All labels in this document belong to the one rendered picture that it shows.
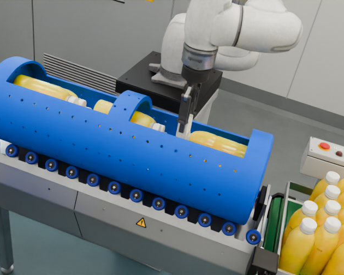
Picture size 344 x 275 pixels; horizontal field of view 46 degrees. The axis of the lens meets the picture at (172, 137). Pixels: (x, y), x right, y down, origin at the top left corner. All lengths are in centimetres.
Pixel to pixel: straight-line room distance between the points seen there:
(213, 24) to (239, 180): 41
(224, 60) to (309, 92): 240
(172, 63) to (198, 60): 62
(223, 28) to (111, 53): 202
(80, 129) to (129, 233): 38
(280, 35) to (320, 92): 296
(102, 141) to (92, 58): 194
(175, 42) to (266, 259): 89
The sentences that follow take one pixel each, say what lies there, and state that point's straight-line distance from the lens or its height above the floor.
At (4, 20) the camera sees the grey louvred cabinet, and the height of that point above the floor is 62.
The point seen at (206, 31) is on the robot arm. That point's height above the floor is 151.
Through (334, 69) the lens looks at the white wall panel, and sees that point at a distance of 390.
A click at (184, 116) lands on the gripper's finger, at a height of 127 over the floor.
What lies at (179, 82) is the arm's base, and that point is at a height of 109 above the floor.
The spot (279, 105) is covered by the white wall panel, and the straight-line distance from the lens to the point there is 406.
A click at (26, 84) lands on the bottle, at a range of 137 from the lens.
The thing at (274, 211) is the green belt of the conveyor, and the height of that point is 90.
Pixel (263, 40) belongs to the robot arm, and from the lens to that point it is 104.
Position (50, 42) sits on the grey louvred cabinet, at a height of 57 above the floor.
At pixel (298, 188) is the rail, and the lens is 150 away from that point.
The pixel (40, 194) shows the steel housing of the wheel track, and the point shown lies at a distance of 144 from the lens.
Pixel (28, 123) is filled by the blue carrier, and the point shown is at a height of 112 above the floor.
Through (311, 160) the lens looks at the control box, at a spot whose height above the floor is 106.
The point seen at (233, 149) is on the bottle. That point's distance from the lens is 117.
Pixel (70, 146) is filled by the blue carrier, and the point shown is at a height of 110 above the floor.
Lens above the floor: 184
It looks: 34 degrees down
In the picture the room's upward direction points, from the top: 11 degrees clockwise
